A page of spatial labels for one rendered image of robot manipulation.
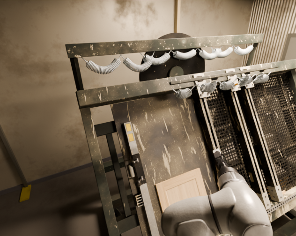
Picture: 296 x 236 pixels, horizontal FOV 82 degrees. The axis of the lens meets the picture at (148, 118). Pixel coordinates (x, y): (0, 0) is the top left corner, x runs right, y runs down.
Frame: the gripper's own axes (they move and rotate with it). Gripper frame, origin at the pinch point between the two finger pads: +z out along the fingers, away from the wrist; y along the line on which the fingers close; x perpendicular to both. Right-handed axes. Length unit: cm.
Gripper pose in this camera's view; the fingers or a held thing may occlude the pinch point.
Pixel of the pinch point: (217, 154)
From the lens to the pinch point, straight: 86.7
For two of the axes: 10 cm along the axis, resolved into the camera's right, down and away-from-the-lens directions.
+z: 1.7, -2.7, 9.5
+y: 5.0, 8.5, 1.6
